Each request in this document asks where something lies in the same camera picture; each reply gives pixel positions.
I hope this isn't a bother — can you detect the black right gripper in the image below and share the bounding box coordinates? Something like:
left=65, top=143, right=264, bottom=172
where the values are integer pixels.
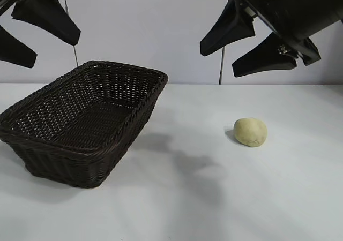
left=199, top=0, right=343, bottom=78

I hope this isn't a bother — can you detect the pale yellow egg yolk pastry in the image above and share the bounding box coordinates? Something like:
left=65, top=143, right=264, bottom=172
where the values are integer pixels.
left=233, top=117, right=268, bottom=147

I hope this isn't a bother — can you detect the dark brown wicker basket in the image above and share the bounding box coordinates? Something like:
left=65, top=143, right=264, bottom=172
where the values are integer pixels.
left=0, top=60, right=169, bottom=189

